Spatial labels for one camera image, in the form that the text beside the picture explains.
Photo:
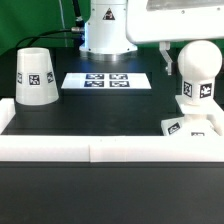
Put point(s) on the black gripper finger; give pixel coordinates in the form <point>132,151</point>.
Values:
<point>164,47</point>

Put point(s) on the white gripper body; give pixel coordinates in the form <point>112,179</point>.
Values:
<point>149,21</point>

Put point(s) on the white lamp bulb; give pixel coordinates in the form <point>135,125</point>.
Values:
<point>199,62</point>

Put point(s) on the white lamp base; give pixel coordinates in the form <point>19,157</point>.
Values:
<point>194,122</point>

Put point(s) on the white lamp shade cone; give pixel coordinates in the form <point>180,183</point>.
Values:
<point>35,80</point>

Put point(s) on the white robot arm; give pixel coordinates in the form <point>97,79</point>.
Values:
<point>117,27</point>

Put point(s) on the white marker tag plate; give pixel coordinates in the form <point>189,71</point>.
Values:
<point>106,81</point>

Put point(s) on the white right fence bar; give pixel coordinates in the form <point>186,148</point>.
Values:
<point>217,118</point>

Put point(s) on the white fence bar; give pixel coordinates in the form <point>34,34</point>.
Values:
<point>111,149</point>
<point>7,112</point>
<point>217,118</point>

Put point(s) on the white front fence bar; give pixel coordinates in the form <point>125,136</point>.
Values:
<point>111,149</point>

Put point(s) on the white left fence bar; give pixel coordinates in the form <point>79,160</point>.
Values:
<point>7,112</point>

